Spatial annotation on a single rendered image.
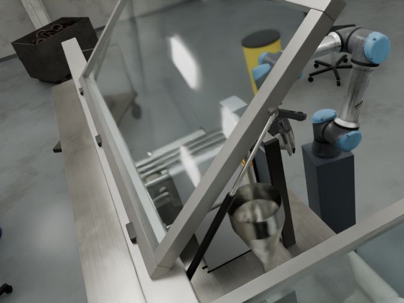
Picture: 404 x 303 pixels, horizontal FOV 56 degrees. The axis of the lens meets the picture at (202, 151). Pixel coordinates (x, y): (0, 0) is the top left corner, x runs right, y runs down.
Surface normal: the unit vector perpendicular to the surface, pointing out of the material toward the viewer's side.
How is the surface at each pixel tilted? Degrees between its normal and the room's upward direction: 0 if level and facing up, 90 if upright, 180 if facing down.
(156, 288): 0
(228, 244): 90
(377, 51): 83
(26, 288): 0
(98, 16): 90
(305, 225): 0
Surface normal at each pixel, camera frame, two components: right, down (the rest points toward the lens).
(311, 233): -0.25, -0.78
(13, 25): 0.16, 0.55
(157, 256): -0.77, -0.32
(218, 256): 0.37, 0.47
